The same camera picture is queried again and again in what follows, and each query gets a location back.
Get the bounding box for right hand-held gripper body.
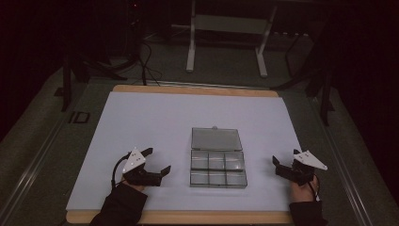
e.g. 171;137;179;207
275;149;328;186

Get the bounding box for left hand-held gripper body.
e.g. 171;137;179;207
121;147;163;187

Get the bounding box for clear plastic compartment box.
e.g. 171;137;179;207
189;126;248;189

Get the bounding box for person's left hand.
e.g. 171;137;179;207
120;175;146;193

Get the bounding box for person's right hand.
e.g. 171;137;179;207
289;174;318;203

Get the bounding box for white table mat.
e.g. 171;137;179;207
65;90;304;213

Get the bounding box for black tripod stand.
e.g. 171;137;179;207
271;29;337;127

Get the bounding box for wooden table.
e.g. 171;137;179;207
65;84;295;226

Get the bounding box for white metal stand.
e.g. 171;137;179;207
185;0;279;79

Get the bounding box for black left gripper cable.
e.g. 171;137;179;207
110;154;130;190

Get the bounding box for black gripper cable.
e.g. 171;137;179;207
110;154;130;190
308;174;322;202

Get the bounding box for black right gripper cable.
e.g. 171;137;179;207
308;174;322;202

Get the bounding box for metal floor rail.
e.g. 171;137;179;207
309;95;373;226
0;117;69;226

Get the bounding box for small black floor frame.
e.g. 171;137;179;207
68;110;92;124

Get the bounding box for black floor cables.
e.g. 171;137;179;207
130;40;165;88

